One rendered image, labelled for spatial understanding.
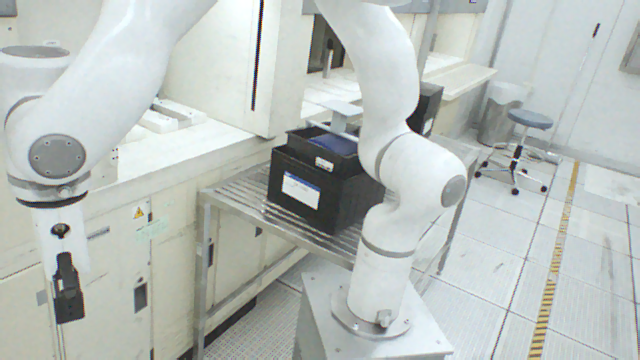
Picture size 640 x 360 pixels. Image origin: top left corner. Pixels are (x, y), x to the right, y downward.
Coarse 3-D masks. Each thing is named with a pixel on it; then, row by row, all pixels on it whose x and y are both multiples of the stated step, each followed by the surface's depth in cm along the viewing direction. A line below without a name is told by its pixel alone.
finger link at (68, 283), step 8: (64, 256) 53; (64, 264) 52; (64, 272) 52; (72, 272) 52; (64, 280) 51; (72, 280) 52; (64, 288) 51; (72, 288) 51; (64, 296) 52; (72, 296) 53
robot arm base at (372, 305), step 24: (360, 240) 96; (360, 264) 96; (384, 264) 92; (408, 264) 94; (336, 288) 107; (360, 288) 97; (384, 288) 94; (336, 312) 100; (360, 312) 98; (384, 312) 97; (408, 312) 103; (384, 336) 96
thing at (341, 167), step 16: (336, 112) 133; (352, 112) 130; (304, 128) 141; (320, 128) 147; (336, 128) 134; (288, 144) 137; (304, 144) 133; (304, 160) 134; (320, 160) 130; (336, 160) 127; (352, 160) 129; (336, 176) 128; (352, 176) 133
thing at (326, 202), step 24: (288, 168) 134; (312, 168) 128; (288, 192) 137; (312, 192) 131; (336, 192) 125; (360, 192) 133; (384, 192) 147; (312, 216) 133; (336, 216) 128; (360, 216) 139
